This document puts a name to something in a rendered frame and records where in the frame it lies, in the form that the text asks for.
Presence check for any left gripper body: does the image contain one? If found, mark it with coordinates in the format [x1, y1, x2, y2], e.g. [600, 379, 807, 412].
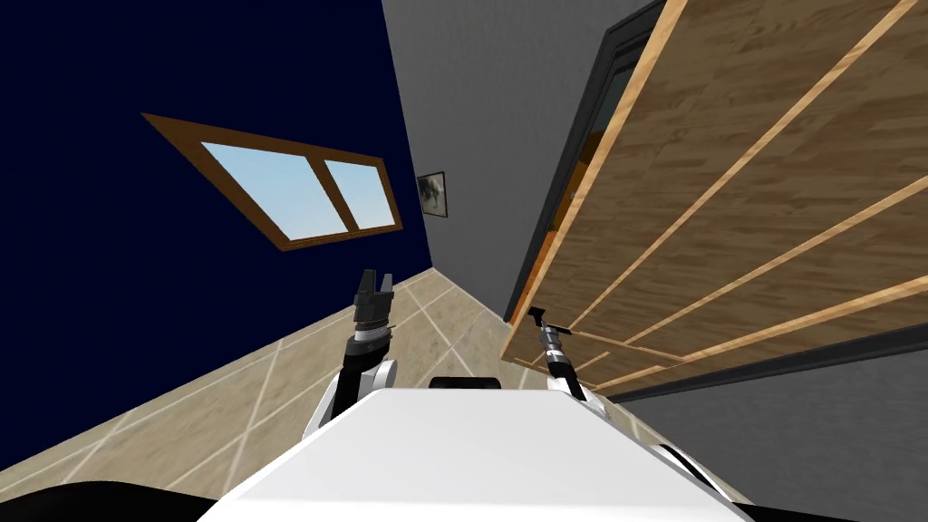
[352, 289, 396, 325]

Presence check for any brown framed window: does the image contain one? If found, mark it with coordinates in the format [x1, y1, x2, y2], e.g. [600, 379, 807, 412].
[140, 111, 404, 254]

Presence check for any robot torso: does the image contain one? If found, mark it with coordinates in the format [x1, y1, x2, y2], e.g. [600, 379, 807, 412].
[195, 376, 757, 522]

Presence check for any wooden door leaf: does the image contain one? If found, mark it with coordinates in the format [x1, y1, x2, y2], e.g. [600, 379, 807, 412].
[499, 0, 928, 398]

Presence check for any dark framed wall picture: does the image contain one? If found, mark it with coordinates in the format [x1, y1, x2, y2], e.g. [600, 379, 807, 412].
[416, 170, 450, 219]

